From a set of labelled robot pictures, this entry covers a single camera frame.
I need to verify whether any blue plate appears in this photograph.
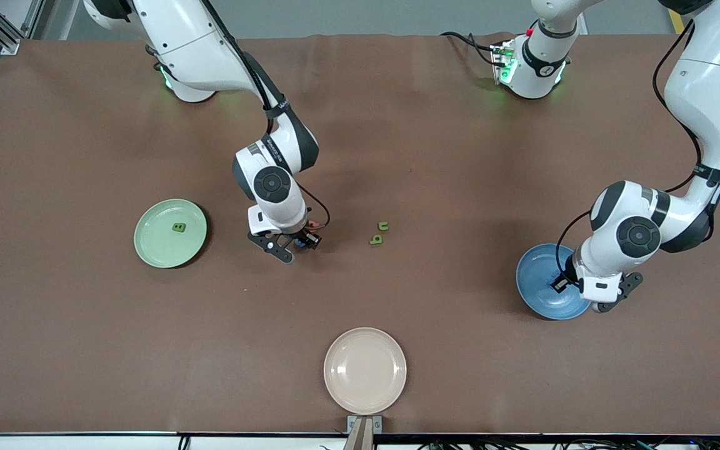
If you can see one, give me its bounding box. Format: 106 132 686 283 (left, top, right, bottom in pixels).
515 242 593 321

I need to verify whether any light green plate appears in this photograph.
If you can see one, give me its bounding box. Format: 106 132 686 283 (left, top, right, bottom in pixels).
133 198 208 269

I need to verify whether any beige plate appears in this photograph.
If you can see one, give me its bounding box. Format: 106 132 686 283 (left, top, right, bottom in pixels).
323 327 408 416

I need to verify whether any brown table cover sheet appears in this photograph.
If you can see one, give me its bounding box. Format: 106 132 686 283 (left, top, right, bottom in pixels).
0 32 720 436

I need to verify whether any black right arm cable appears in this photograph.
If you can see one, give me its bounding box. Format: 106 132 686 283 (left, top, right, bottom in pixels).
207 0 331 233

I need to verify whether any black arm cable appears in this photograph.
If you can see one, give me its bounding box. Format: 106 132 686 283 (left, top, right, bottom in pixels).
554 19 704 282
207 0 331 233

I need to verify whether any grey metal bracket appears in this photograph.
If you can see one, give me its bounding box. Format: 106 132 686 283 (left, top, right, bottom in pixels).
346 415 384 434

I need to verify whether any tan camera mount beam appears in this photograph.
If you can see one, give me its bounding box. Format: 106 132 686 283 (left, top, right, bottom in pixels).
342 417 377 450

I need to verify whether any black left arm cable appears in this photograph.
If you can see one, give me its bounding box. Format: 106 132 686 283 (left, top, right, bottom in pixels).
554 19 704 282

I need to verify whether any black left base cable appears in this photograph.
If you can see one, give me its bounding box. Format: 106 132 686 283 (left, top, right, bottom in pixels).
439 30 499 68

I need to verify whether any aluminium frame profile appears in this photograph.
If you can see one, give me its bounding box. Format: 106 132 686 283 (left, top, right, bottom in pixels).
0 0 45 56

